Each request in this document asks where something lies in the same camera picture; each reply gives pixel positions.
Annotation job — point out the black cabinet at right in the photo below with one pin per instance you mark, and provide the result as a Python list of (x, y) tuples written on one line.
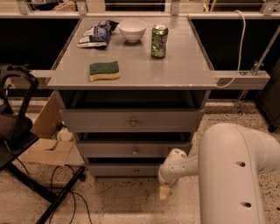
[(269, 99)]

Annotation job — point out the blue chip bag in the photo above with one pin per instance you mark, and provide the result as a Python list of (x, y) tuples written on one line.
[(98, 35)]

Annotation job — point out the green soda can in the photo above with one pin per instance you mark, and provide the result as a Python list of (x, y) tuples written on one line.
[(159, 35)]

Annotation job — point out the black chair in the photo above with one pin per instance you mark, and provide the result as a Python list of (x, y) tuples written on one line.
[(16, 138)]

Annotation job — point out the white ceramic bowl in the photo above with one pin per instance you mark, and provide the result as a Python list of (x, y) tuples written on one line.
[(132, 29)]

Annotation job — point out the metal clamp rod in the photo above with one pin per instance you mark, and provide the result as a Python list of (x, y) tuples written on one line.
[(255, 68)]

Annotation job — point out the grey aluminium rail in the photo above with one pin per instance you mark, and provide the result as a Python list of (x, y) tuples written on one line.
[(233, 80)]

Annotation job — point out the grey drawer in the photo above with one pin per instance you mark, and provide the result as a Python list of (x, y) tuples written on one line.
[(90, 149), (132, 120), (123, 170)]

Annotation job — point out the green yellow sponge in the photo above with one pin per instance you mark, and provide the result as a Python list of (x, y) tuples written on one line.
[(104, 71)]

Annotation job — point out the grey middle drawer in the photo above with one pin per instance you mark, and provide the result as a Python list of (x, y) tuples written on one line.
[(90, 149)]

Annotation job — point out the grey top drawer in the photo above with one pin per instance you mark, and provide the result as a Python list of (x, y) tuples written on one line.
[(132, 120)]

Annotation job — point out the grey drawer cabinet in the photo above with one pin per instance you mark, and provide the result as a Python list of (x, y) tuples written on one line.
[(180, 80)]

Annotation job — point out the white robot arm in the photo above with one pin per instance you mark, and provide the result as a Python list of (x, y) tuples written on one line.
[(230, 158)]

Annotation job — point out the cardboard box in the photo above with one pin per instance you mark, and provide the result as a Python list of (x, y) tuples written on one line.
[(48, 149)]

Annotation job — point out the white plastic bottle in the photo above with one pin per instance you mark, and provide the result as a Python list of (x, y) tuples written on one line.
[(65, 136)]

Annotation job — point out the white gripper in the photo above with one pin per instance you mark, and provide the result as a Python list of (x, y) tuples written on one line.
[(167, 181)]

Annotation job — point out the grey bottom drawer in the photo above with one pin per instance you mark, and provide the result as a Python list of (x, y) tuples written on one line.
[(123, 170)]

